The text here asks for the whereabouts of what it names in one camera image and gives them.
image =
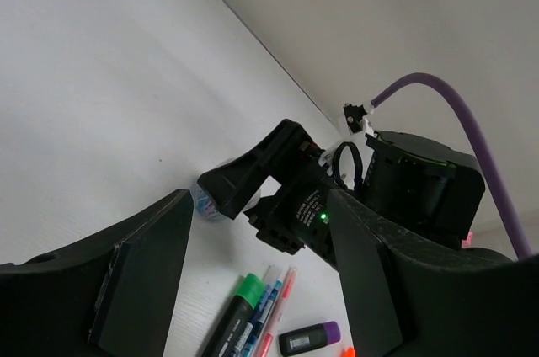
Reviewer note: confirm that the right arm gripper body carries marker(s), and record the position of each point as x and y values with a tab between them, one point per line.
297	215

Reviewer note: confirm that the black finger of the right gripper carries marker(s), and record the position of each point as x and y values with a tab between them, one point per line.
232	185

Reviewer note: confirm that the clear blue pen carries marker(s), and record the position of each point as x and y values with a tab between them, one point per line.
272	284

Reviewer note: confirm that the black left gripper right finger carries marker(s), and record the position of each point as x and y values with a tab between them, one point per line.
408	296

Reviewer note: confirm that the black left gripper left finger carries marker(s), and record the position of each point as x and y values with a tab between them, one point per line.
110	294

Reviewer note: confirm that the teal blue pen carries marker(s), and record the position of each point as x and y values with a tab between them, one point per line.
260	319

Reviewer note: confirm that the green cap highlighter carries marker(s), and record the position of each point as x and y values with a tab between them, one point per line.
230	326

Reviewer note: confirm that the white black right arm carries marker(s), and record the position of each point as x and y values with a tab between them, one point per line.
421	185

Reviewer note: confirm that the purple cap highlighter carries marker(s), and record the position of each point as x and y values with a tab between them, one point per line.
310	338

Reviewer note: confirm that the orange cap highlighter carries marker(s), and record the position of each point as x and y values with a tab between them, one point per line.
347	352

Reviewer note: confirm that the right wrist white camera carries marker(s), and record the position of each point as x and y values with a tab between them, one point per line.
352	123

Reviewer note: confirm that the pink red pen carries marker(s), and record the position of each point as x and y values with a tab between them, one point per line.
270	331

